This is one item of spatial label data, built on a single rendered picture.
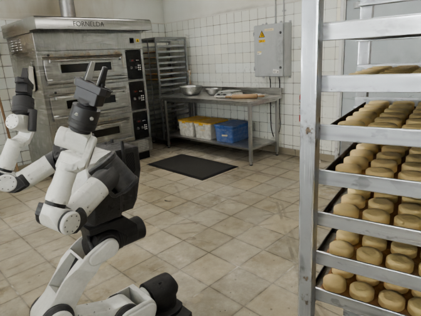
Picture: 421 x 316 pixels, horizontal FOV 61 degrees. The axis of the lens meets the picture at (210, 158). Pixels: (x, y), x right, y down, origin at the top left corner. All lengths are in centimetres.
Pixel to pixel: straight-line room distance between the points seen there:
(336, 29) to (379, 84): 12
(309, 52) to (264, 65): 454
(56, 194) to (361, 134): 90
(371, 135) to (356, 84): 9
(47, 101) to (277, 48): 303
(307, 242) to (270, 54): 449
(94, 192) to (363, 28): 98
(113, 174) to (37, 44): 358
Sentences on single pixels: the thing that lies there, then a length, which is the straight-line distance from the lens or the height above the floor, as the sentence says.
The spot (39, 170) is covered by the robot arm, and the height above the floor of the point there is 103.
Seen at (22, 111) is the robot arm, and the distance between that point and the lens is 176.
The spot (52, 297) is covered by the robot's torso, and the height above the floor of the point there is 55.
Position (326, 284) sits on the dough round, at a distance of 88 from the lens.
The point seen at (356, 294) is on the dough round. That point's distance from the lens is 86.
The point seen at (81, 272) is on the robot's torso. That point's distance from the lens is 165.
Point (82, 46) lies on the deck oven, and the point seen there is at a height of 168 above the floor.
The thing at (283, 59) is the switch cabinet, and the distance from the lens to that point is 504.
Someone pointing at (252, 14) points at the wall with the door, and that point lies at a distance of 560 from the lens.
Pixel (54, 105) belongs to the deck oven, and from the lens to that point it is 481.
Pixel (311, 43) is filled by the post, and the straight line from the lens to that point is 67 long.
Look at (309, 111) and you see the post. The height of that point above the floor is 136.
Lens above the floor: 147
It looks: 16 degrees down
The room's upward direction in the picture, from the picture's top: 3 degrees counter-clockwise
